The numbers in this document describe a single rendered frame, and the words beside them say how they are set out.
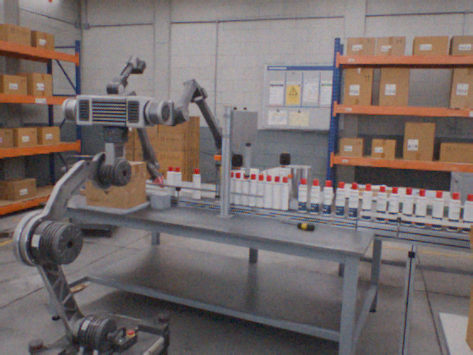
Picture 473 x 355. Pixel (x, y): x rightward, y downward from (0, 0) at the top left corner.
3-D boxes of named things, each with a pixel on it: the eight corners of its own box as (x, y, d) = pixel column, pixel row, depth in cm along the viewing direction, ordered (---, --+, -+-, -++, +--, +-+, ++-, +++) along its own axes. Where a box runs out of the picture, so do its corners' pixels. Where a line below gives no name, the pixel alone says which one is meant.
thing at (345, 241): (389, 206, 323) (389, 204, 323) (363, 257, 204) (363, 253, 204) (154, 180, 408) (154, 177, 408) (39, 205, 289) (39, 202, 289)
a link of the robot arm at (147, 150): (123, 104, 284) (138, 103, 281) (127, 101, 289) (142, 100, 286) (142, 161, 306) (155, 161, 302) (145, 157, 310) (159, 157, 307)
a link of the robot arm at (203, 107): (186, 95, 267) (201, 89, 263) (188, 90, 271) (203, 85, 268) (215, 151, 287) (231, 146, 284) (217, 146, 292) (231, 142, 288)
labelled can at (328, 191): (332, 215, 258) (334, 180, 255) (329, 216, 253) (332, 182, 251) (323, 214, 260) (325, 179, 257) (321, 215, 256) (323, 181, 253)
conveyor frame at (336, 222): (359, 225, 255) (360, 217, 254) (356, 230, 245) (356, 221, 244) (131, 195, 322) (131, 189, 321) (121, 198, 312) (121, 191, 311)
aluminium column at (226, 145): (230, 215, 270) (233, 106, 260) (226, 216, 266) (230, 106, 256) (223, 215, 271) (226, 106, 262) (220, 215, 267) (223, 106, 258)
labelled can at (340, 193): (345, 216, 255) (346, 182, 252) (343, 218, 250) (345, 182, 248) (335, 215, 257) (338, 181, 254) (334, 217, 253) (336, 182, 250)
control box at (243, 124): (257, 142, 265) (258, 111, 263) (232, 143, 256) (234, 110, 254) (247, 141, 274) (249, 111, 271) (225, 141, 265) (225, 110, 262)
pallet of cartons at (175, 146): (202, 204, 697) (203, 116, 678) (184, 215, 618) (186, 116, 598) (133, 198, 723) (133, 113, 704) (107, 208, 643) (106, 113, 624)
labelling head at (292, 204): (309, 206, 277) (312, 166, 273) (303, 210, 265) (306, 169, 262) (288, 204, 283) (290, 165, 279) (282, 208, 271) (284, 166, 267)
